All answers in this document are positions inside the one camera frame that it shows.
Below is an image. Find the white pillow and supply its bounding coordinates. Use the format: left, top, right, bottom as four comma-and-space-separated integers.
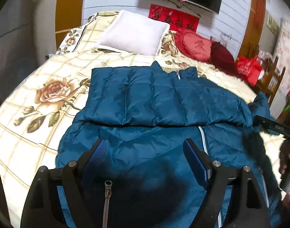
95, 10, 170, 56

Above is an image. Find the teal quilted down jacket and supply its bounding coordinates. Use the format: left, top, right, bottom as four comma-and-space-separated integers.
56, 62, 282, 227

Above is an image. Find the floral cream bed quilt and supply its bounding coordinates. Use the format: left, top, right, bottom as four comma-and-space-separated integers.
0, 11, 281, 227

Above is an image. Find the person's right hand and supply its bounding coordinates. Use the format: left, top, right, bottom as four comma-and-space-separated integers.
279, 139, 290, 175

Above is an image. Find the red banner with gold characters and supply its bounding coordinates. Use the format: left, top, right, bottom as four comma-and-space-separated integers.
148, 4, 200, 32

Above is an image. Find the dark red velvet cushion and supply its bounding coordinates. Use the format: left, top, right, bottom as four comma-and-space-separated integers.
210, 41, 239, 78

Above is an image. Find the wooden chair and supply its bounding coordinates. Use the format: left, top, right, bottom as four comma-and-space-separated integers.
255, 56, 286, 106

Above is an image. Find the red heart-shaped cushion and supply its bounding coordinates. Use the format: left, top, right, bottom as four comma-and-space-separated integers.
173, 29, 212, 62

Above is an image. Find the red plastic shopping bag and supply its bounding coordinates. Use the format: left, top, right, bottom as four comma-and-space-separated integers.
236, 55, 262, 86

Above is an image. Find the grey refrigerator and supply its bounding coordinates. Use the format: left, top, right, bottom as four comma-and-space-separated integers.
0, 0, 39, 105

